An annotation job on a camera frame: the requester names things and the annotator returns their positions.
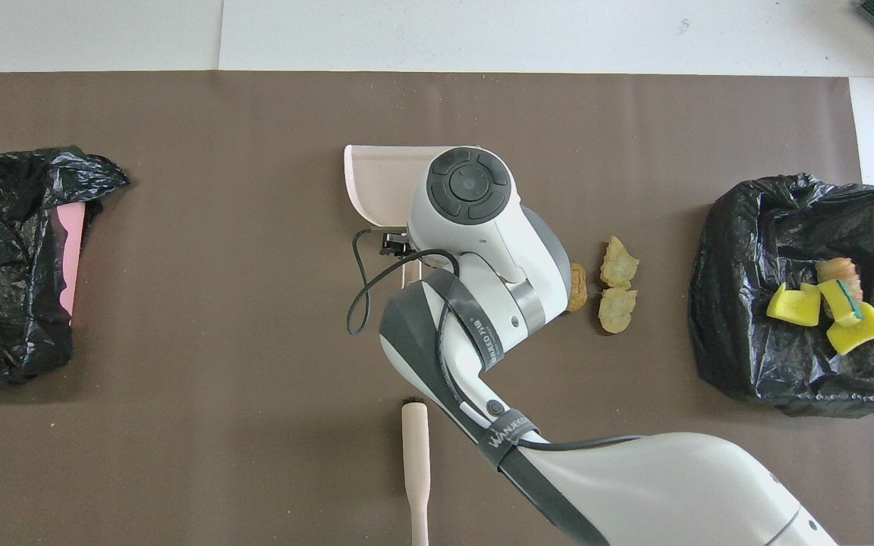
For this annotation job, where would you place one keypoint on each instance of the yellow sponge piece green layer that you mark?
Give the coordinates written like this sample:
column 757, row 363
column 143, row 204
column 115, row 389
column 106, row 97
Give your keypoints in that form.
column 840, row 296

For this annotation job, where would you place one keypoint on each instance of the brown table mat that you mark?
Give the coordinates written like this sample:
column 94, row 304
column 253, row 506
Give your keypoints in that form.
column 217, row 303

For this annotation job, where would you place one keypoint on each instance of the beige plastic dustpan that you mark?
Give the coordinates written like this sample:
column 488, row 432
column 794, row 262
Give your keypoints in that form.
column 380, row 182

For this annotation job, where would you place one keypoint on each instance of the brown bread nugget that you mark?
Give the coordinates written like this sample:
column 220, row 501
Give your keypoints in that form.
column 578, row 288

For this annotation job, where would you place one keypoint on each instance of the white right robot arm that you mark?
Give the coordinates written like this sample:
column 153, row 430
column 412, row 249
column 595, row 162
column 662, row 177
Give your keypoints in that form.
column 498, row 243

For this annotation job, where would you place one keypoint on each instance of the pale green chip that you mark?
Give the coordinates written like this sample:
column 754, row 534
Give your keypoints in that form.
column 616, row 311
column 618, row 264

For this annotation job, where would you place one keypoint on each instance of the striped croissant piece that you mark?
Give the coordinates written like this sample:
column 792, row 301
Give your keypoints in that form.
column 837, row 268

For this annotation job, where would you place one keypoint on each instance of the beige hand brush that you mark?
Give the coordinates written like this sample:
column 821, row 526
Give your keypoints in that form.
column 415, row 455

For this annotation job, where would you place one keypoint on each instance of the black trash bag bin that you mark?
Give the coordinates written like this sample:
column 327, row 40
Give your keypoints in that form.
column 740, row 341

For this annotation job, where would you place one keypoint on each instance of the pink bin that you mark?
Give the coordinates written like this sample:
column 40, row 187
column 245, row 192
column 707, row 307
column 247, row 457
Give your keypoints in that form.
column 71, row 250

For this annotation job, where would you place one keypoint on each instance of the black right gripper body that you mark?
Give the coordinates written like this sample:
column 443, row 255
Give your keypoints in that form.
column 399, row 244

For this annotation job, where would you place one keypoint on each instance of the notched yellow sponge piece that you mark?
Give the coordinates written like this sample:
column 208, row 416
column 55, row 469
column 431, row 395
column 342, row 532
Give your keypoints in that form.
column 793, row 305

